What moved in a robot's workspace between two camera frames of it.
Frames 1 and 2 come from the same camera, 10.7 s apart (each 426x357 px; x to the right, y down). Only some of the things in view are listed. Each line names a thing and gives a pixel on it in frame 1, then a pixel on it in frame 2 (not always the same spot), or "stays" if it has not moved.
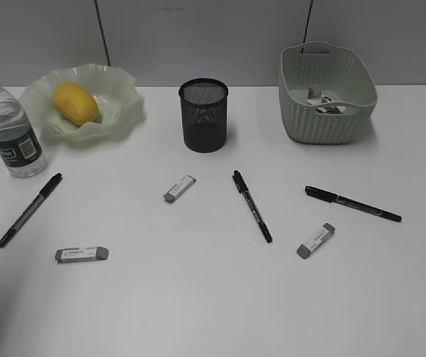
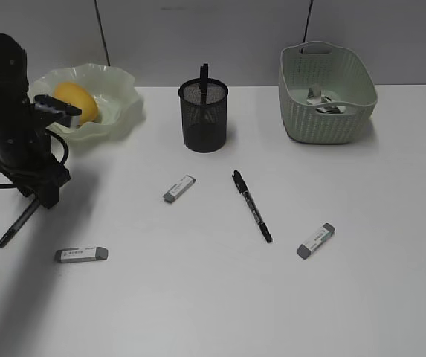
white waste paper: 314,97 stays
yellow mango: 76,103 stays
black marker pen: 335,198 → 204,78
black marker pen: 49,187 stays
